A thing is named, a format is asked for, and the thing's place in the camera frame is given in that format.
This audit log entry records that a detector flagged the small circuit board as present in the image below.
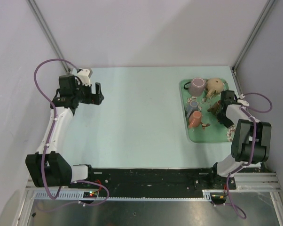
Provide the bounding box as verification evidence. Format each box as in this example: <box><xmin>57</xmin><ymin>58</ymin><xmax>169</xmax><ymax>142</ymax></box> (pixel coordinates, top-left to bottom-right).
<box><xmin>83</xmin><ymin>191</ymin><xmax>98</xmax><ymax>198</ymax></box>

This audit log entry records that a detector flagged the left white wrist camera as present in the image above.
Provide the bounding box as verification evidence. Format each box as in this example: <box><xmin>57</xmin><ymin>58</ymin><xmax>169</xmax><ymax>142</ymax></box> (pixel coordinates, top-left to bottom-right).
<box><xmin>76</xmin><ymin>68</ymin><xmax>93</xmax><ymax>86</ymax></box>

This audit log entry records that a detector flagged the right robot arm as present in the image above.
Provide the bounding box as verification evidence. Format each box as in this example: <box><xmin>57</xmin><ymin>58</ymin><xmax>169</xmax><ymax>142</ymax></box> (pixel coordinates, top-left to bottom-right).
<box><xmin>208</xmin><ymin>90</ymin><xmax>273</xmax><ymax>189</ymax></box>

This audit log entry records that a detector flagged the tan ceramic teapot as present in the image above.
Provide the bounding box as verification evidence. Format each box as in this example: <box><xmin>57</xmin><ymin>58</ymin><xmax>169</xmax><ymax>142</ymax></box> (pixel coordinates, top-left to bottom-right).
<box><xmin>206</xmin><ymin>78</ymin><xmax>224</xmax><ymax>98</ymax></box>

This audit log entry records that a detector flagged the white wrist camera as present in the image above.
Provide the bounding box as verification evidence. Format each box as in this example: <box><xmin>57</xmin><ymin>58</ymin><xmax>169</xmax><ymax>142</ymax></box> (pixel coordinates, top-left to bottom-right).
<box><xmin>237</xmin><ymin>94</ymin><xmax>249</xmax><ymax>107</ymax></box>
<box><xmin>76</xmin><ymin>68</ymin><xmax>93</xmax><ymax>86</ymax></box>

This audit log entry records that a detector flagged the green floral tray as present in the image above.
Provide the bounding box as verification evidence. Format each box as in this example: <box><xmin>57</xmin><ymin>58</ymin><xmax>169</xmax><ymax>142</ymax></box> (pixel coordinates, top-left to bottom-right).
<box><xmin>180</xmin><ymin>79</ymin><xmax>236</xmax><ymax>143</ymax></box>

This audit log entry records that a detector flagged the mauve upside-down mug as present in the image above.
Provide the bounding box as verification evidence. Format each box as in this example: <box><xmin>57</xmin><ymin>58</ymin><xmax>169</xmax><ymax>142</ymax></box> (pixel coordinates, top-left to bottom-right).
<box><xmin>188</xmin><ymin>77</ymin><xmax>206</xmax><ymax>97</ymax></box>

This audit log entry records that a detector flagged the left aluminium frame post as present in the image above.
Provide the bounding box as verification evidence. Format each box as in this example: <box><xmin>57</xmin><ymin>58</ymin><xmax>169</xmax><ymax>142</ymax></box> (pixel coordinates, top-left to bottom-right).
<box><xmin>25</xmin><ymin>0</ymin><xmax>72</xmax><ymax>75</ymax></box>

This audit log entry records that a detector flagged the brown striped cup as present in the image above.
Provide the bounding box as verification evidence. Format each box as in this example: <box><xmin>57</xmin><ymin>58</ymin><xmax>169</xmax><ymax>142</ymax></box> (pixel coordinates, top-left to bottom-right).
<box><xmin>207</xmin><ymin>100</ymin><xmax>221</xmax><ymax>116</ymax></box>

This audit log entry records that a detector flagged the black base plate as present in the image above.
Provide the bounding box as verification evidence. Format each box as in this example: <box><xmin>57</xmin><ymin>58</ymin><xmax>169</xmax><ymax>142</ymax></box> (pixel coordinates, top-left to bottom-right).
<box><xmin>68</xmin><ymin>167</ymin><xmax>237</xmax><ymax>198</ymax></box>

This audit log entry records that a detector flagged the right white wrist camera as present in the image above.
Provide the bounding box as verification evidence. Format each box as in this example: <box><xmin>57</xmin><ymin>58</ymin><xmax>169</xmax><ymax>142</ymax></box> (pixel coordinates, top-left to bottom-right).
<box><xmin>237</xmin><ymin>94</ymin><xmax>249</xmax><ymax>107</ymax></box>

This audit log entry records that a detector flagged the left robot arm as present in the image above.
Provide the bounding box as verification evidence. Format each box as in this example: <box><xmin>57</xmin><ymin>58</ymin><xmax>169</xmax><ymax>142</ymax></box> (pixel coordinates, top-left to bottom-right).
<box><xmin>25</xmin><ymin>74</ymin><xmax>104</xmax><ymax>188</ymax></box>

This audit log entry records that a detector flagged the salmon pink mug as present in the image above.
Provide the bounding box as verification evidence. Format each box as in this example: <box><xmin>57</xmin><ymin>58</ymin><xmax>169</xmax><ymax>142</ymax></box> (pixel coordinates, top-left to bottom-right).
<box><xmin>189</xmin><ymin>111</ymin><xmax>202</xmax><ymax>129</ymax></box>

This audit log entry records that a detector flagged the grey cable duct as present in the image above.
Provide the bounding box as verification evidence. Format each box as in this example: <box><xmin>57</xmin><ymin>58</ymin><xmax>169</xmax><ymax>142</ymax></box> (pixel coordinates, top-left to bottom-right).
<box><xmin>34</xmin><ymin>190</ymin><xmax>212</xmax><ymax>202</ymax></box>

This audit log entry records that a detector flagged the right aluminium frame post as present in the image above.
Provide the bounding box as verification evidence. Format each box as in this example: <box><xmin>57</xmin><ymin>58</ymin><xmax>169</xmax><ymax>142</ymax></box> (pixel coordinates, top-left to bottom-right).
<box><xmin>231</xmin><ymin>0</ymin><xmax>278</xmax><ymax>75</ymax></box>

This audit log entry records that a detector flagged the aluminium frame post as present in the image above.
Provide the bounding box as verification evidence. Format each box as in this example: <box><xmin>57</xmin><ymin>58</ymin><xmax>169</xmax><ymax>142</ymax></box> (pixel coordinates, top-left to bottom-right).
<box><xmin>231</xmin><ymin>0</ymin><xmax>278</xmax><ymax>75</ymax></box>
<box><xmin>25</xmin><ymin>0</ymin><xmax>72</xmax><ymax>75</ymax></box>

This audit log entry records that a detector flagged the small blue-grey cup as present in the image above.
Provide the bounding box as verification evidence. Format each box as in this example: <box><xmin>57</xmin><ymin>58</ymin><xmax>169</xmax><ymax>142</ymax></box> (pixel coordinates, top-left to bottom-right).
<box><xmin>186</xmin><ymin>100</ymin><xmax>199</xmax><ymax>118</ymax></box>

